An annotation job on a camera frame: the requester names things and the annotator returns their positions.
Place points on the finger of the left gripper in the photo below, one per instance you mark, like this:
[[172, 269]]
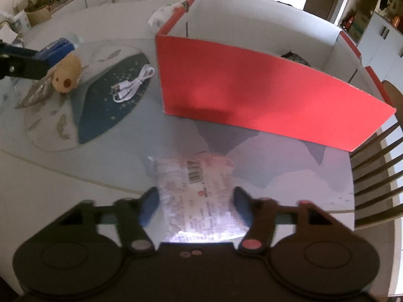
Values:
[[21, 63]]

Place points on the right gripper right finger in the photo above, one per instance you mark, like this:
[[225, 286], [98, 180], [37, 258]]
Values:
[[259, 215]]

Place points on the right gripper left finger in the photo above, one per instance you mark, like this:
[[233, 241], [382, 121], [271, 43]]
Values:
[[133, 215]]

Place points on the silver foil snack bag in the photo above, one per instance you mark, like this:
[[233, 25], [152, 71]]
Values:
[[39, 92]]

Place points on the tan spotted plush toy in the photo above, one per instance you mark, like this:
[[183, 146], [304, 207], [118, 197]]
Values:
[[67, 74]]

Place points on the white pink printed snack packet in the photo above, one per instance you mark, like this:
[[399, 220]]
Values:
[[196, 196]]

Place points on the white green plastic bag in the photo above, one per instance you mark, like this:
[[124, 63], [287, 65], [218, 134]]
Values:
[[163, 14]]

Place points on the blue fish pattern table mat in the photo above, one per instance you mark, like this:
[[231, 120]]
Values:
[[89, 136]]

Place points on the brown wooden chair right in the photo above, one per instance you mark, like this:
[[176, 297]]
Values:
[[376, 168]]

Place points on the red cardboard box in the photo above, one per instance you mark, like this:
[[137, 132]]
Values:
[[266, 66]]

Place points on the white wall cabinet unit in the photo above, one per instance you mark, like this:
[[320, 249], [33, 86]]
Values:
[[375, 28]]

